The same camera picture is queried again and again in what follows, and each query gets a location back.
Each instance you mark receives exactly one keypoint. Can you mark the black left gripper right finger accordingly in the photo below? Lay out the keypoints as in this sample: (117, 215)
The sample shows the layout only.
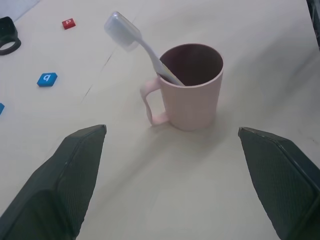
(277, 175)

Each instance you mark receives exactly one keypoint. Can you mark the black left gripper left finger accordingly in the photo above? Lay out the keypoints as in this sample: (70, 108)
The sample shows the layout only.
(53, 180)

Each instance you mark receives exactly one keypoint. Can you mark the pink plastic mug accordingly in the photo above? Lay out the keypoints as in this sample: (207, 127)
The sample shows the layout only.
(190, 100)

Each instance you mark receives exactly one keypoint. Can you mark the white toothbrush with clear cap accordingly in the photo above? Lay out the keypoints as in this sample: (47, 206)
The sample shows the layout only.
(140, 42)

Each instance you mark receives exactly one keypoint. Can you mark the blue letter q tile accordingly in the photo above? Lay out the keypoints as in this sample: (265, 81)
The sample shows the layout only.
(46, 79)

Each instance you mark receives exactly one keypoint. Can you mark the red letter p tile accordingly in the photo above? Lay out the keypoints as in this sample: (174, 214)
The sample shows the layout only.
(68, 23)

